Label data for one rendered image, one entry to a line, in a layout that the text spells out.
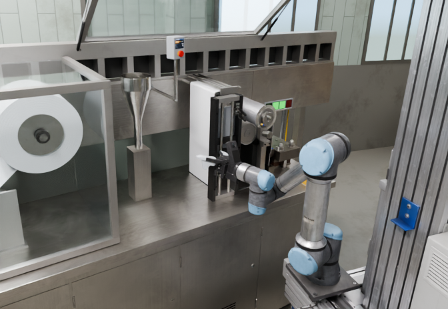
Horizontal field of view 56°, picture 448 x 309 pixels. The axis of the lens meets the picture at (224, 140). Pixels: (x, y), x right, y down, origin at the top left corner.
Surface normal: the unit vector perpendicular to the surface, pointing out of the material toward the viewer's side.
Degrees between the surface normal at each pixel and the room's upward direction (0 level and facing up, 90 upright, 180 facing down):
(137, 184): 90
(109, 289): 90
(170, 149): 90
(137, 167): 90
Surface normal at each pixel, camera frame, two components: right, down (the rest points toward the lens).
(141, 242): 0.04, -0.93
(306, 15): 0.37, 0.35
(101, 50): 0.57, 0.32
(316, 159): -0.66, 0.11
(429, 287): -0.93, 0.10
